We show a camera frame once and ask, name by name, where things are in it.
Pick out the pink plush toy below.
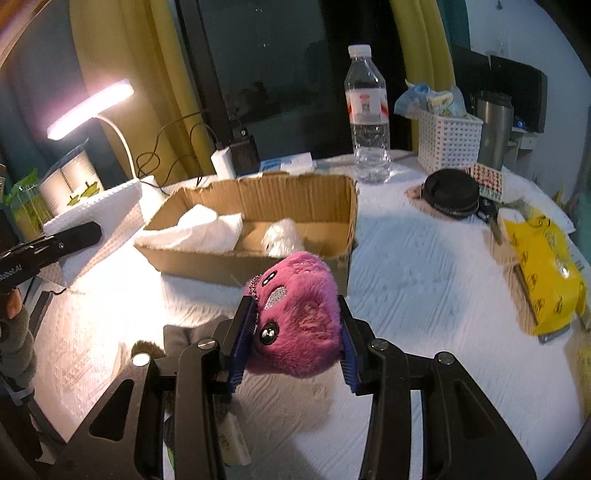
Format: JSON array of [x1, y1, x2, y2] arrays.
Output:
[[245, 251, 342, 378]]

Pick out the white paper towel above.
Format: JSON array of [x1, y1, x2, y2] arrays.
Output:
[[41, 178, 144, 289]]

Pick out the white cloth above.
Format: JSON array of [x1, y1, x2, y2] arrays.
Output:
[[134, 204, 243, 253]]

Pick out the clear bubble wrap ball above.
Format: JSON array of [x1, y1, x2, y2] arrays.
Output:
[[262, 218, 304, 258]]

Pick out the brown furry toy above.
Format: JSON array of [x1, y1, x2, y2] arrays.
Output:
[[130, 340, 165, 359]]

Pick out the white desk lamp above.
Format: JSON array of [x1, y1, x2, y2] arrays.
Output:
[[45, 78, 160, 209]]

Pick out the brown cardboard box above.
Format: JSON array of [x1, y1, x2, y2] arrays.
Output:
[[134, 173, 358, 295]]

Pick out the black round pouch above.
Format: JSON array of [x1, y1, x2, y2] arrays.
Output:
[[422, 169, 480, 219]]

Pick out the white power adapter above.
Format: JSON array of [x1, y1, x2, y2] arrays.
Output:
[[211, 147, 236, 180]]

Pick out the black power adapter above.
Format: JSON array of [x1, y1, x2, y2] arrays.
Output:
[[229, 135, 260, 177]]

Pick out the blue white tissue pack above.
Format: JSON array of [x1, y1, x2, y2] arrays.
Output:
[[259, 152, 315, 175]]

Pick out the white plastic basket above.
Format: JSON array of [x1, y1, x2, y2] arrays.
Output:
[[418, 111, 483, 174]]

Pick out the clear water bottle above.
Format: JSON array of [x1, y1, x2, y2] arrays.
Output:
[[345, 44, 391, 184]]

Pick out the steel thermos cup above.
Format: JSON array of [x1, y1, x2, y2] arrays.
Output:
[[476, 91, 514, 170]]

